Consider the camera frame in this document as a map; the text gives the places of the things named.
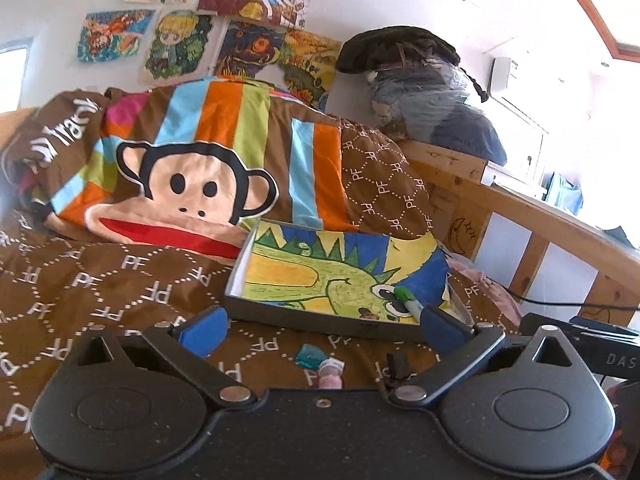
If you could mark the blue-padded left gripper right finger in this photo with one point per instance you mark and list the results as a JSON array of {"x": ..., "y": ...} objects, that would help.
[{"x": 464, "y": 351}]

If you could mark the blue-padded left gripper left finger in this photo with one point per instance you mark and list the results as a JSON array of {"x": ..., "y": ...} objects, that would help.
[{"x": 184, "y": 348}]

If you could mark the green cap marker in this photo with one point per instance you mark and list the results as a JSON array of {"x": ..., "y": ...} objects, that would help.
[{"x": 409, "y": 301}]

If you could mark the black binder clip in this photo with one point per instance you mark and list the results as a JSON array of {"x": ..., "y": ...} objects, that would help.
[{"x": 398, "y": 369}]

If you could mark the teal nail polish bottle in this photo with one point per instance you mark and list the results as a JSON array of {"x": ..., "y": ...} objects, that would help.
[{"x": 310, "y": 357}]

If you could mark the pink cosmetic tube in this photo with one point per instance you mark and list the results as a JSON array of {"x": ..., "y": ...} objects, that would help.
[{"x": 330, "y": 374}]

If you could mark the brown PF patterned duvet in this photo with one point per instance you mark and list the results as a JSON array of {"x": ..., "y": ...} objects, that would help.
[{"x": 58, "y": 280}]

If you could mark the dinosaur painting paper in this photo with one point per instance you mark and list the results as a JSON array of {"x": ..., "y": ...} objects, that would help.
[{"x": 347, "y": 274}]

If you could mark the grey metal tray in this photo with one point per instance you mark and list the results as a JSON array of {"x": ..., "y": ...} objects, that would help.
[{"x": 248, "y": 310}]

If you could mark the blue hanging clothing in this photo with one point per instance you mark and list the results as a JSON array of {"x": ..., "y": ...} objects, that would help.
[{"x": 564, "y": 195}]

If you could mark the striped monkey face pillow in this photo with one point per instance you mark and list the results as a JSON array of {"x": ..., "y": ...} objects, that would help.
[{"x": 191, "y": 166}]

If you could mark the bagged bedding bundle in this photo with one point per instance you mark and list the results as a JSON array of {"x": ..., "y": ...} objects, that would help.
[{"x": 435, "y": 102}]

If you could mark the white air conditioner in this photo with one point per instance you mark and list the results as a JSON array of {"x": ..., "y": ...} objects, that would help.
[{"x": 519, "y": 86}]

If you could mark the blond character drawing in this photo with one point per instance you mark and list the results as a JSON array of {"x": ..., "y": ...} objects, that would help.
[{"x": 181, "y": 49}]

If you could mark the dark swirl painting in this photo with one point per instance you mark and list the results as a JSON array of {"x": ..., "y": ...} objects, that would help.
[{"x": 247, "y": 48}]

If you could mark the orange landscape painting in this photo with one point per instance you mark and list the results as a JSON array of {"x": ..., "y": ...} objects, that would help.
[{"x": 308, "y": 64}]

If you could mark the black fuzzy hat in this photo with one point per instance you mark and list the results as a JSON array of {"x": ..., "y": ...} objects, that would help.
[{"x": 391, "y": 45}]

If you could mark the anime drawing lower left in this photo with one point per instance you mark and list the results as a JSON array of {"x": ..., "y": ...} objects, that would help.
[{"x": 111, "y": 35}]

